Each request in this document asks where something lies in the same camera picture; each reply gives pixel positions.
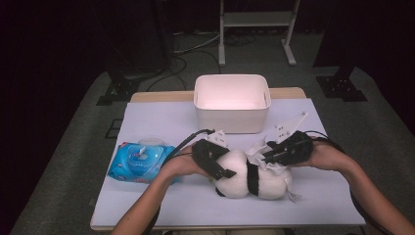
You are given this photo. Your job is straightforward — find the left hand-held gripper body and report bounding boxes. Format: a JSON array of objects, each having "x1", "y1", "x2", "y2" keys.
[{"x1": 191, "y1": 130, "x2": 229, "y2": 180}]

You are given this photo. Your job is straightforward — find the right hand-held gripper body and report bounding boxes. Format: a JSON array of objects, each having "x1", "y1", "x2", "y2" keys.
[{"x1": 265, "y1": 112, "x2": 314, "y2": 166}]

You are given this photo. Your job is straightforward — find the panda plush toy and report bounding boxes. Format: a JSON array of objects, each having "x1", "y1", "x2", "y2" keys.
[{"x1": 213, "y1": 149, "x2": 294, "y2": 200}]

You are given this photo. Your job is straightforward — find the white wet wipe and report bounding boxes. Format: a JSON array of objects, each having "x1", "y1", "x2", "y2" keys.
[{"x1": 246, "y1": 138, "x2": 300, "y2": 204}]

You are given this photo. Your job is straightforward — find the white plastic bin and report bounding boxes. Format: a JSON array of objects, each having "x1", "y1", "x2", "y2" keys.
[{"x1": 193, "y1": 73, "x2": 272, "y2": 135}]

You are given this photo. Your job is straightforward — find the blue wet wipes pack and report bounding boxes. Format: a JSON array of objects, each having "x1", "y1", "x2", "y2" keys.
[{"x1": 107, "y1": 137, "x2": 179, "y2": 184}]

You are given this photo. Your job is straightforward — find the person's left hand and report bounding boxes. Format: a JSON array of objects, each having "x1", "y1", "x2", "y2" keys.
[{"x1": 160, "y1": 145, "x2": 209, "y2": 180}]

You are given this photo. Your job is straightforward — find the person's right hand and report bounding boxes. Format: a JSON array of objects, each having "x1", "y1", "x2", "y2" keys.
[{"x1": 295, "y1": 140, "x2": 355, "y2": 172}]

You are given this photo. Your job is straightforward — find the white table sheet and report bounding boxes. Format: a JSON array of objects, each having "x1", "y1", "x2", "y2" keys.
[{"x1": 91, "y1": 98, "x2": 366, "y2": 228}]

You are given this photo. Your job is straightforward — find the wooden table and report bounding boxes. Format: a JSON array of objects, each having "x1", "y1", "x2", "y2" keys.
[{"x1": 90, "y1": 86, "x2": 366, "y2": 232}]

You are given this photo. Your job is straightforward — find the black stand base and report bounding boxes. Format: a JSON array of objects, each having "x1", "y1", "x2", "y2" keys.
[
  {"x1": 315, "y1": 67, "x2": 368, "y2": 103},
  {"x1": 96, "y1": 70, "x2": 141, "y2": 107}
]

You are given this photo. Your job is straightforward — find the dark floor plate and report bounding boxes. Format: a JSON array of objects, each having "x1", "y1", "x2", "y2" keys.
[{"x1": 105, "y1": 118, "x2": 124, "y2": 140}]

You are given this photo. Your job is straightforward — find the white metal stand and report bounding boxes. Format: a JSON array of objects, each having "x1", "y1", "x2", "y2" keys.
[{"x1": 217, "y1": 0, "x2": 301, "y2": 68}]

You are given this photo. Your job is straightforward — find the left hand-held gripper cable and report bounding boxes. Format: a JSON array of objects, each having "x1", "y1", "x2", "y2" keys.
[{"x1": 143, "y1": 128, "x2": 216, "y2": 235}]

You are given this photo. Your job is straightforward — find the hand-held gripper cable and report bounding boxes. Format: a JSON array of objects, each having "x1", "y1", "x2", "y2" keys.
[
  {"x1": 304, "y1": 130, "x2": 392, "y2": 235},
  {"x1": 143, "y1": 128, "x2": 216, "y2": 235}
]

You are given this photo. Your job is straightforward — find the right hand-held gripper cable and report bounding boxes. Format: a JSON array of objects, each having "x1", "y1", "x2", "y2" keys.
[{"x1": 304, "y1": 130, "x2": 392, "y2": 235}]

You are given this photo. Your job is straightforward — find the black floor cable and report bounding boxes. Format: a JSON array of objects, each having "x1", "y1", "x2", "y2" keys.
[{"x1": 146, "y1": 57, "x2": 189, "y2": 92}]

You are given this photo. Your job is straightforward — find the white floor cable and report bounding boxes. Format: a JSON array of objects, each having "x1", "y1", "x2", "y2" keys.
[{"x1": 172, "y1": 32, "x2": 221, "y2": 55}]

